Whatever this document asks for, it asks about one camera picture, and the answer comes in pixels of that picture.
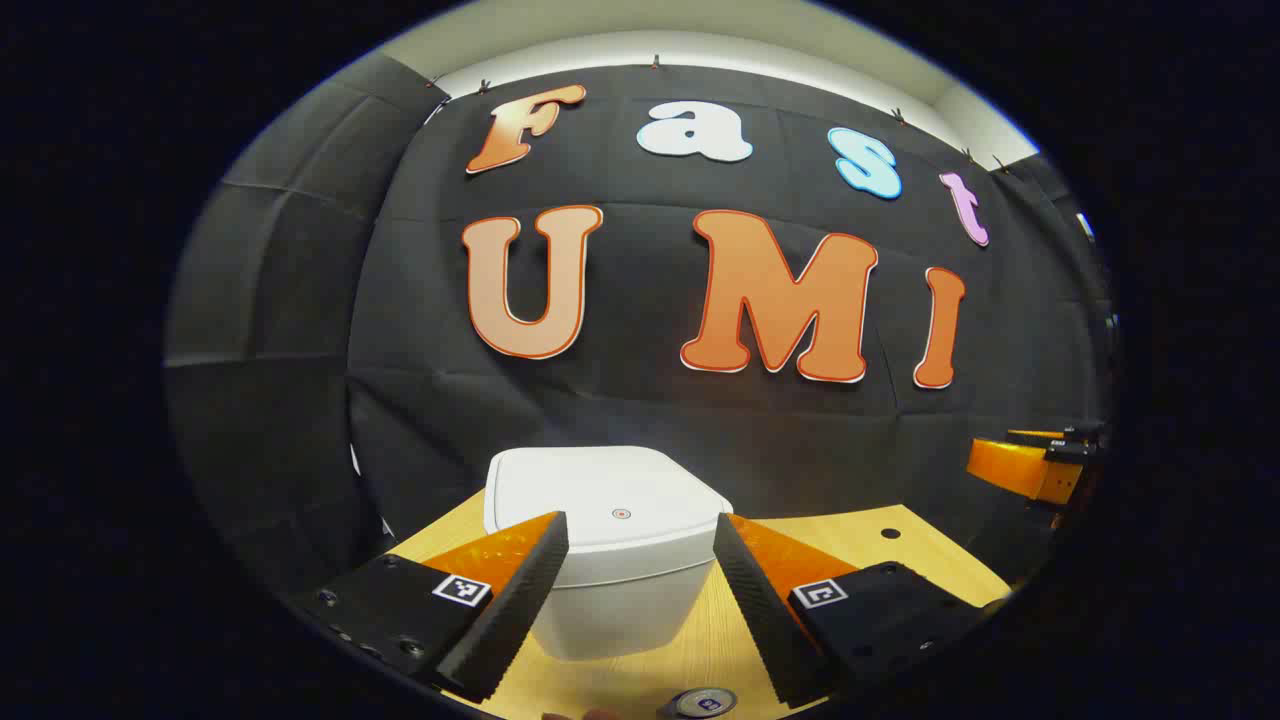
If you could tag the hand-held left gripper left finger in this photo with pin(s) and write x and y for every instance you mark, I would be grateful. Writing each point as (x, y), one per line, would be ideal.
(520, 610)

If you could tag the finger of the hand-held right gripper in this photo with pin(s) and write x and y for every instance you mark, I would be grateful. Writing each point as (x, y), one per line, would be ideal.
(1010, 468)
(1035, 436)

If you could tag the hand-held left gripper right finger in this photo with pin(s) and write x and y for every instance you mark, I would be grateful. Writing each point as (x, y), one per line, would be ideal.
(760, 620)

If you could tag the silver blue pop can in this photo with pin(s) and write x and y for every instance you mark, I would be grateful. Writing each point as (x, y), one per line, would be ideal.
(705, 703)

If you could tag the white desktop garbage bin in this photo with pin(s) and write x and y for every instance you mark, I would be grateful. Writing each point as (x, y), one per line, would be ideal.
(620, 480)

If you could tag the wooden desktop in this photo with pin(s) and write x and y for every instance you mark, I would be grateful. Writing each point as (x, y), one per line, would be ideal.
(850, 545)

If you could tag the black backdrop cloth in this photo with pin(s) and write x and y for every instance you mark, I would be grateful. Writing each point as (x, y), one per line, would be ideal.
(650, 400)

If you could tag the dark grey partition panel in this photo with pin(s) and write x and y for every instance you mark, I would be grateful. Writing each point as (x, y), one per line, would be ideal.
(260, 300)

